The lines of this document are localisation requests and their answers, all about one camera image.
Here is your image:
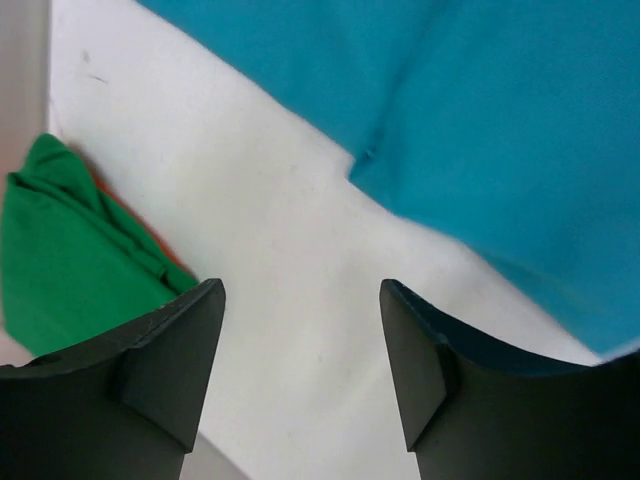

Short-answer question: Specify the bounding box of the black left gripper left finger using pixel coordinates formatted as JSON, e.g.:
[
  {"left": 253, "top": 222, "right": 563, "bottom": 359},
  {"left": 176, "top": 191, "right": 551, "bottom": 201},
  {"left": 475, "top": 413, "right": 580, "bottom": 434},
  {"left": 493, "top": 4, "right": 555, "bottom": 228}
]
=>
[{"left": 1, "top": 279, "right": 224, "bottom": 479}]

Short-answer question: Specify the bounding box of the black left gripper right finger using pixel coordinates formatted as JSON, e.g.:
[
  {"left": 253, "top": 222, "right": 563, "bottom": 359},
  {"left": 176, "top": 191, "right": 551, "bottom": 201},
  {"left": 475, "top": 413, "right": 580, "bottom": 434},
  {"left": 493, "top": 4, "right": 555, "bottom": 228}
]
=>
[{"left": 379, "top": 279, "right": 639, "bottom": 479}]

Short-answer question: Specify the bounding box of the green t shirt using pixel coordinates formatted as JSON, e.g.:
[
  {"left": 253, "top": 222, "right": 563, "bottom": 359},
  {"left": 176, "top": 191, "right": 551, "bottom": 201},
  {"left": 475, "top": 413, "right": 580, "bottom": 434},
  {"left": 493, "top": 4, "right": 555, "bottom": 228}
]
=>
[{"left": 1, "top": 134, "right": 198, "bottom": 356}]

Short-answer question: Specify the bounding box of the orange t shirt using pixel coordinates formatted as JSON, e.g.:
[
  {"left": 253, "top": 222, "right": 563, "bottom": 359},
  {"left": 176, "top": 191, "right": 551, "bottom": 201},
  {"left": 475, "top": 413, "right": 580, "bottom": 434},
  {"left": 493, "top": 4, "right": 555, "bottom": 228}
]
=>
[{"left": 88, "top": 166, "right": 190, "bottom": 272}]

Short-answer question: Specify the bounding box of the teal t shirt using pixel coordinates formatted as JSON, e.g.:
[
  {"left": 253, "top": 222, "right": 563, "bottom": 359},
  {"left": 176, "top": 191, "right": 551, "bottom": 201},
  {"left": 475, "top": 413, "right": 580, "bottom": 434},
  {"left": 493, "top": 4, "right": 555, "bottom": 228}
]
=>
[{"left": 147, "top": 1, "right": 639, "bottom": 357}]

